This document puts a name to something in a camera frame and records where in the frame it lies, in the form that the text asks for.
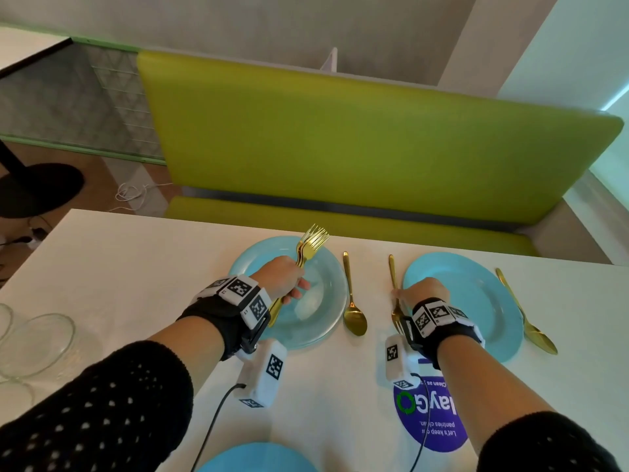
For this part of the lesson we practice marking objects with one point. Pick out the person's right hand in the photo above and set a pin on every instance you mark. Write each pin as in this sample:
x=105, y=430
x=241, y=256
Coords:
x=427, y=290

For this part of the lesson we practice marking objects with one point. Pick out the person's left hand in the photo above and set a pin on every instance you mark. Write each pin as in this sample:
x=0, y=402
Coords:
x=280, y=277

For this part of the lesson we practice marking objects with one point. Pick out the person's left forearm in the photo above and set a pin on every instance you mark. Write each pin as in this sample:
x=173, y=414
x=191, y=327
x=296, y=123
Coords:
x=186, y=339

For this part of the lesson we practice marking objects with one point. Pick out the person's right forearm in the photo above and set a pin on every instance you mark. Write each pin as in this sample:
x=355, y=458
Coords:
x=481, y=388

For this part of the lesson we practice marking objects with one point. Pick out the round purple sticker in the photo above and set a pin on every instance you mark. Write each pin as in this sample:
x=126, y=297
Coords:
x=417, y=422

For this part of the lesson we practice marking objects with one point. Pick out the green upholstered bench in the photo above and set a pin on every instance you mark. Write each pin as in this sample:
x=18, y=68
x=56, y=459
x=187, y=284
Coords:
x=344, y=142

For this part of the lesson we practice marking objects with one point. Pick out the small white sign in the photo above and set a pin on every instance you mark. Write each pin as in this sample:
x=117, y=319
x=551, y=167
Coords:
x=329, y=61

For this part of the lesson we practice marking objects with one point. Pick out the pale window blind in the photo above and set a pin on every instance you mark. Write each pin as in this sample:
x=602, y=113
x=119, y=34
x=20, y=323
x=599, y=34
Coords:
x=616, y=142

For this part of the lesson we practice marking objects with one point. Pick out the black round object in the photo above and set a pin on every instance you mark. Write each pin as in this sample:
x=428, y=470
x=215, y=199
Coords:
x=44, y=189

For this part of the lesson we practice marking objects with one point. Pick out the black table pole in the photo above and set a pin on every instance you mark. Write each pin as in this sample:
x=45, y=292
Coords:
x=12, y=159

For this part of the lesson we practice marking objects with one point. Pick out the white table with black edge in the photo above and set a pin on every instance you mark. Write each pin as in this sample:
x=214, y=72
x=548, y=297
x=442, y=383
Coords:
x=24, y=44

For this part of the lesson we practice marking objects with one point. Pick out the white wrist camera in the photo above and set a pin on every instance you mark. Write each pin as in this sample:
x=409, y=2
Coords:
x=398, y=363
x=263, y=373

